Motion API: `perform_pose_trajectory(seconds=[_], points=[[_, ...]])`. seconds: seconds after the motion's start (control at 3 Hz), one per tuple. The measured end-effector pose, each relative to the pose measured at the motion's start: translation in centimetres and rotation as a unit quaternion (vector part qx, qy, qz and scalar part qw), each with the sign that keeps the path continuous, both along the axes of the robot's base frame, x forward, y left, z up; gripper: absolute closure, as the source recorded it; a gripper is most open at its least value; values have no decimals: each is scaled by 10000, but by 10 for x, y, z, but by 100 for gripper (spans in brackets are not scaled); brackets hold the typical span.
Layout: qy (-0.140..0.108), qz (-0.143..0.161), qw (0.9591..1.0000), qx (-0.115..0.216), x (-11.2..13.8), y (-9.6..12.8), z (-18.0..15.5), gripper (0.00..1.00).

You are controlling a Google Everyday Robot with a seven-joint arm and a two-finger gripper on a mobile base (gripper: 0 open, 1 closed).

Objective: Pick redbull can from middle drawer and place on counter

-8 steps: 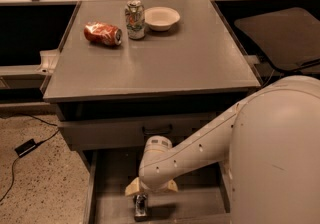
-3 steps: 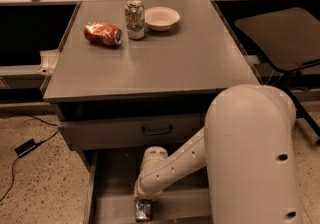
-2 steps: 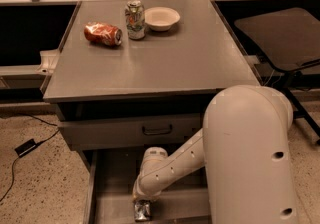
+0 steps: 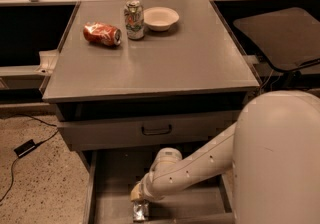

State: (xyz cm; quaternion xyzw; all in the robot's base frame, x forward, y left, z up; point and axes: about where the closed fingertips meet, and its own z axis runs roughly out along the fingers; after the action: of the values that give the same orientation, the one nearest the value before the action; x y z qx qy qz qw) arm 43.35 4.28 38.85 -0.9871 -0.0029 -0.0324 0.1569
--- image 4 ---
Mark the black power adapter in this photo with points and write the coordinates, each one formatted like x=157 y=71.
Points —
x=25 y=148

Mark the white paper bowl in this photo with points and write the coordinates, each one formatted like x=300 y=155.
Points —
x=160 y=18

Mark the black drawer handle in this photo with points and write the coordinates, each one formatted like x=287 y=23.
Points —
x=156 y=131

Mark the grey top drawer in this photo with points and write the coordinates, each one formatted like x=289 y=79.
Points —
x=126 y=132

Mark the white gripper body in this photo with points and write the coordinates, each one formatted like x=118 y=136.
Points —
x=144 y=190

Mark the grey drawer cabinet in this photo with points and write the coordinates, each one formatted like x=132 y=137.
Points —
x=194 y=67

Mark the white plastic bracket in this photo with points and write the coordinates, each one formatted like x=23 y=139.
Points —
x=48 y=61

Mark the open grey middle drawer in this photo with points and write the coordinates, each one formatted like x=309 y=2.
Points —
x=113 y=174

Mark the silver redbull can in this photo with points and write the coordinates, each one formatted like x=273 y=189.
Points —
x=140 y=211

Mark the red soda can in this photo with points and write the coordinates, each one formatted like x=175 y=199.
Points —
x=101 y=33

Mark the green white soda can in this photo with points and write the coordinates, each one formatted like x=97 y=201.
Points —
x=134 y=19

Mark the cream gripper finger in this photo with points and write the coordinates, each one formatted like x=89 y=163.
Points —
x=136 y=194

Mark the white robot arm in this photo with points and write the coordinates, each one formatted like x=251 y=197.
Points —
x=273 y=150

